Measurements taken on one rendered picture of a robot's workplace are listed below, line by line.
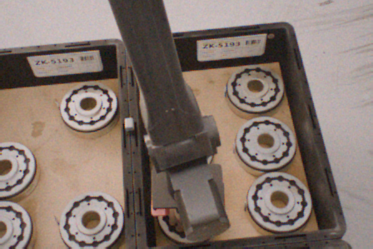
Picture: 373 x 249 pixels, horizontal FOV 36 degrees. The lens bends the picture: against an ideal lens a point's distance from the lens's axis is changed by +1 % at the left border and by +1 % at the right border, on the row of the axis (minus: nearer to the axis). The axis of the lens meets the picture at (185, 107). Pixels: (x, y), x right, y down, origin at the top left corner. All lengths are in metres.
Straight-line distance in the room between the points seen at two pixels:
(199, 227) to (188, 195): 0.04
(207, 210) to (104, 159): 0.36
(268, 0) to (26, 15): 0.57
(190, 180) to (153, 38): 0.23
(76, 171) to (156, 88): 0.46
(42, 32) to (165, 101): 0.81
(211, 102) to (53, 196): 0.33
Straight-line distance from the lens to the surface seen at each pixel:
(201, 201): 0.69
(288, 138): 0.99
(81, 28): 1.36
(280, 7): 1.38
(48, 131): 1.06
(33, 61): 1.06
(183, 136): 0.64
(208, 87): 1.07
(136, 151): 0.90
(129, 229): 0.85
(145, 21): 0.52
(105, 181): 0.99
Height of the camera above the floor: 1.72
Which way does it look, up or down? 58 degrees down
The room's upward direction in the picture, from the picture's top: 3 degrees counter-clockwise
